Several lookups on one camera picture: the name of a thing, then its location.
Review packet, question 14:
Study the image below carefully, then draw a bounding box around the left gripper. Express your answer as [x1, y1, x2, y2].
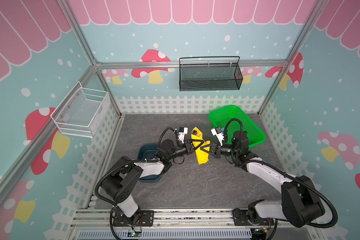
[167, 139, 205, 161]

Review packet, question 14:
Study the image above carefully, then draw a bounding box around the yellow paper napkin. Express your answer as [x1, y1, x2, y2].
[191, 127, 210, 165]

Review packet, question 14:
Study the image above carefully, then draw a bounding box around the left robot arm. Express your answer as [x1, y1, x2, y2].
[94, 138, 205, 219]

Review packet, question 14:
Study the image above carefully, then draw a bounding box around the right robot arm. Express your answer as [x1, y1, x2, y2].
[199, 132, 339, 229]

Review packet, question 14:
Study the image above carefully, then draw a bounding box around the green plastic basket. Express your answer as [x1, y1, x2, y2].
[209, 105, 266, 148]

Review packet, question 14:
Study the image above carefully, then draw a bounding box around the dark teal plastic tray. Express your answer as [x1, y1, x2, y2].
[137, 143, 163, 183]

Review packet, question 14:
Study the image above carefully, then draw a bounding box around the black wire mesh basket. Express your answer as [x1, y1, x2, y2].
[179, 56, 244, 92]

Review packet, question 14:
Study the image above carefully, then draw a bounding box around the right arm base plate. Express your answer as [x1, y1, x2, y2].
[232, 209, 275, 228]

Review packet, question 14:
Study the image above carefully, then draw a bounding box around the white vented cable duct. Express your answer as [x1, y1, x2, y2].
[77, 229, 253, 240]

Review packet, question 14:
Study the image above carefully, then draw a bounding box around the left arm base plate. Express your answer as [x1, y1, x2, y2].
[112, 210, 155, 227]

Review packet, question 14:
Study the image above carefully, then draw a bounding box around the white wire mesh basket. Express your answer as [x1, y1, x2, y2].
[51, 82, 111, 138]

